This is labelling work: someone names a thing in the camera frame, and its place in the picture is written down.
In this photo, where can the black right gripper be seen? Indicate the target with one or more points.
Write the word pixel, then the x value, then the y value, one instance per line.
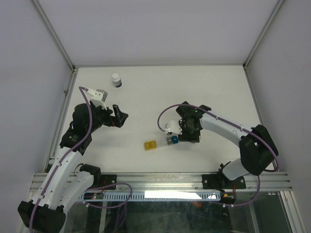
pixel 185 137

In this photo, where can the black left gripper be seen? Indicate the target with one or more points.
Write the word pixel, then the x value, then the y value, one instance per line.
pixel 111 120

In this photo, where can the weekly pill organizer strip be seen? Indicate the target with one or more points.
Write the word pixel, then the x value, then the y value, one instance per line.
pixel 161 142

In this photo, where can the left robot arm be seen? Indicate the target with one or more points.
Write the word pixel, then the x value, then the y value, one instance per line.
pixel 47 210

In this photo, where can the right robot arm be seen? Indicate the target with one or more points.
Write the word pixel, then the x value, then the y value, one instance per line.
pixel 255 145

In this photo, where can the white pill bottle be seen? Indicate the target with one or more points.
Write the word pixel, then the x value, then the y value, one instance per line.
pixel 116 79

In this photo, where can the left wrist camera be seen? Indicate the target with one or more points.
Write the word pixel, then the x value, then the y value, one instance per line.
pixel 98 97

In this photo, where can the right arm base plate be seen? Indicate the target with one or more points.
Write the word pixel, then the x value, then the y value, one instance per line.
pixel 217 182

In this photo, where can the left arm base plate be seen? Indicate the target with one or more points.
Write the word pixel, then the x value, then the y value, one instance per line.
pixel 104 180

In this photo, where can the aluminium mounting rail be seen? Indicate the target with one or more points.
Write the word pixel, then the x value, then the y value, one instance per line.
pixel 268 182

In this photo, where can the white slotted cable duct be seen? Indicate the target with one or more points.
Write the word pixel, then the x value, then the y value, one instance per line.
pixel 153 196

